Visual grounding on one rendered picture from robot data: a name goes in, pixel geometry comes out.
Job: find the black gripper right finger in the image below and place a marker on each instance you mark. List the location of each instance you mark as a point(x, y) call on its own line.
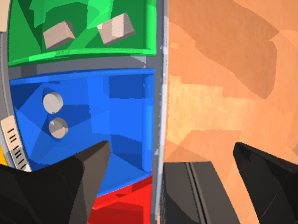
point(271, 182)

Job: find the yellow long thin bar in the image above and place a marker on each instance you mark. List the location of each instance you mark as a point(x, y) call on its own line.
point(2, 157)

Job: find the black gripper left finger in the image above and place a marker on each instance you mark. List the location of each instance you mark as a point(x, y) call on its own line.
point(61, 193)

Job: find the blue bin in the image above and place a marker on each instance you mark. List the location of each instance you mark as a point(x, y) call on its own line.
point(118, 108)

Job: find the green open bin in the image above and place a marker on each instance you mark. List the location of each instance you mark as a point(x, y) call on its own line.
point(30, 18)

